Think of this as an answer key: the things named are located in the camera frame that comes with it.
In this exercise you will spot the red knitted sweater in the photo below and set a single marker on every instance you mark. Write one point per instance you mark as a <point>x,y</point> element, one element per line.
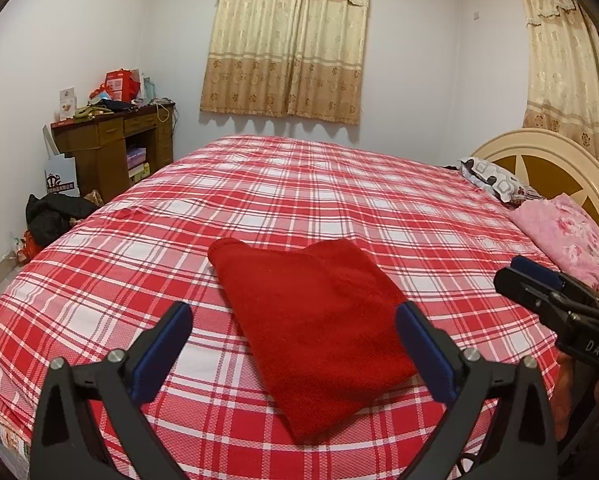
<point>319,330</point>

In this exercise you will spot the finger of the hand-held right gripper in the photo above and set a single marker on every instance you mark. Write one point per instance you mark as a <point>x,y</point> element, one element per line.
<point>537,270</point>
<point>524,290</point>

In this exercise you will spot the red plastic bag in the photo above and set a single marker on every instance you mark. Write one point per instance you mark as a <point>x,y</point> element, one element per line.
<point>29,249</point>

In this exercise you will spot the red gift box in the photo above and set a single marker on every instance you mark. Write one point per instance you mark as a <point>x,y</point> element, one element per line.
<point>119,85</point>

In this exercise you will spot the yellow green bundle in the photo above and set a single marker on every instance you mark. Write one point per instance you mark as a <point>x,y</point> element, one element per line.
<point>88,113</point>

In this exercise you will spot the beige floral side curtain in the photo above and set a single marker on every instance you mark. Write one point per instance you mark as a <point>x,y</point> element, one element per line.
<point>559,70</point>

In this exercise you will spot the person's right hand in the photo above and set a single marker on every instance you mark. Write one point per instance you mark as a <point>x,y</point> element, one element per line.
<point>568,395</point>

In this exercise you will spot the grey patterned pillow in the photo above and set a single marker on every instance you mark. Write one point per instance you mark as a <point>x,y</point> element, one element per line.
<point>494,180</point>

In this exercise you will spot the pink floral quilt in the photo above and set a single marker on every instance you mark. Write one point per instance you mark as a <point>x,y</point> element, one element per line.
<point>564,235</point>

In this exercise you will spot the brown wooden desk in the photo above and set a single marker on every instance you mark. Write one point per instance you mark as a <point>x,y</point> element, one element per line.
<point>99,155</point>

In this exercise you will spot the cream wooden headboard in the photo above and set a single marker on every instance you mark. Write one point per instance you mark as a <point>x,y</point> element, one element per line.
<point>529,142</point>

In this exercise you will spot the black clothes pile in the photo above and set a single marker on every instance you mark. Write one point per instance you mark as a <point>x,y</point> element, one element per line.
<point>54,215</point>

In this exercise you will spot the bed with red plaid sheet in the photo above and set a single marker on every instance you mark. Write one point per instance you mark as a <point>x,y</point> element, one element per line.
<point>329,185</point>

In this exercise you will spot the stacked boxes under desk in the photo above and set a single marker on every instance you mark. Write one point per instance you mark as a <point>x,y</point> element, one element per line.
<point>138,162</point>

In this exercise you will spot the white paper bag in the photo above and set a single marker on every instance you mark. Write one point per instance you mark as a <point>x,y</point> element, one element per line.
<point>61,177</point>

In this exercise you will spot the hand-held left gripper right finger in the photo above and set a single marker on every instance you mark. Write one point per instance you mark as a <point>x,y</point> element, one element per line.
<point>427,355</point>

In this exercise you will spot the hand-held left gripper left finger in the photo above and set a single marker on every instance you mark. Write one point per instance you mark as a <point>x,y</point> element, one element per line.
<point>162,355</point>

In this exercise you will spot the white standing card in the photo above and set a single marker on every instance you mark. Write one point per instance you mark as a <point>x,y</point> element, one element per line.
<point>68,105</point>

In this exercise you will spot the pale teal bag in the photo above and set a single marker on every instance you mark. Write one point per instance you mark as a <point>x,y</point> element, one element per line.
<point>148,89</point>

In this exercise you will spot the beige window curtain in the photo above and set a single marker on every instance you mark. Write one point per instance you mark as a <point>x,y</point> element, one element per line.
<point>284,60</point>

